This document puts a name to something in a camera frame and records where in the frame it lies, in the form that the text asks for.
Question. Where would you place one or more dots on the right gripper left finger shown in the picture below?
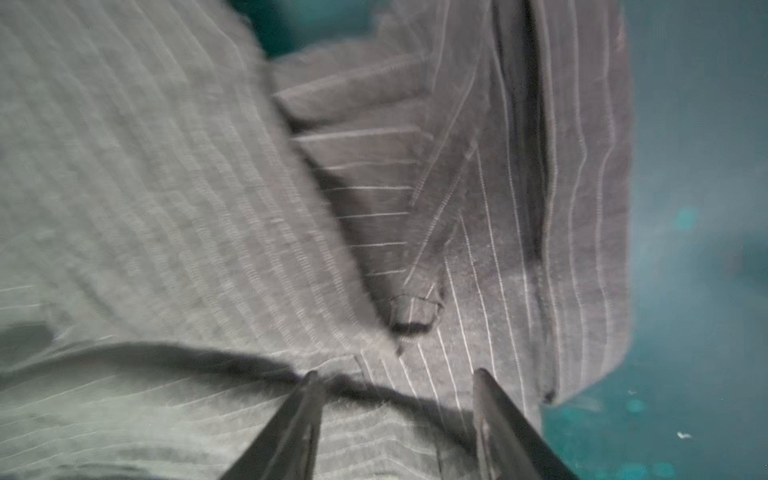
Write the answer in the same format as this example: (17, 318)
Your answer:
(286, 448)

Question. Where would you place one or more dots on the dark grey pinstripe shirt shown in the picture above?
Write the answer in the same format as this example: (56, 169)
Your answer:
(189, 228)

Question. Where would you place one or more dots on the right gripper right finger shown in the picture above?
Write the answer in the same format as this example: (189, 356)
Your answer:
(508, 447)

